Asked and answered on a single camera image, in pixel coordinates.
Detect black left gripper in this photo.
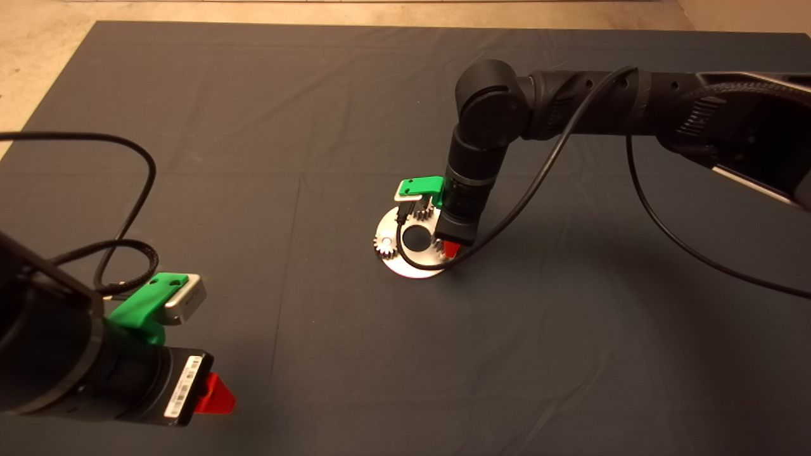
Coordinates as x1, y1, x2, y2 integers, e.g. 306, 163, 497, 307
136, 346, 238, 428

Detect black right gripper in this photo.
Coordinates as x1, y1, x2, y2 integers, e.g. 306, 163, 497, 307
435, 180, 495, 260

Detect round metal carrier plate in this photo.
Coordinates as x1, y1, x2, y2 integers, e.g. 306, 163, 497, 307
374, 204, 459, 280

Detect dark grey table cloth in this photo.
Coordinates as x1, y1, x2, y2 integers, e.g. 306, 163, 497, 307
0, 20, 811, 456

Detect right green camera mount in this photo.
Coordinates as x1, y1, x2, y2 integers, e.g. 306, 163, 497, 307
397, 175, 445, 210

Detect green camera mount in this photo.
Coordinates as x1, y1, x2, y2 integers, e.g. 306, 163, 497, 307
397, 175, 445, 210
107, 272, 189, 346

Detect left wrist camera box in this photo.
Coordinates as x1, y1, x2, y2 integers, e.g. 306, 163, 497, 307
163, 274, 208, 327

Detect right black camera cable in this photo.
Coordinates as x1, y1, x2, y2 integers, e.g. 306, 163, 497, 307
396, 65, 811, 300

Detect left green camera mount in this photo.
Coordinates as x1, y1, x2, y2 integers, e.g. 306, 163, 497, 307
107, 272, 189, 346

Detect left thin black camera cable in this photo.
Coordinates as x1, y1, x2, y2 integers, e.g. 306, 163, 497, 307
0, 131, 158, 296

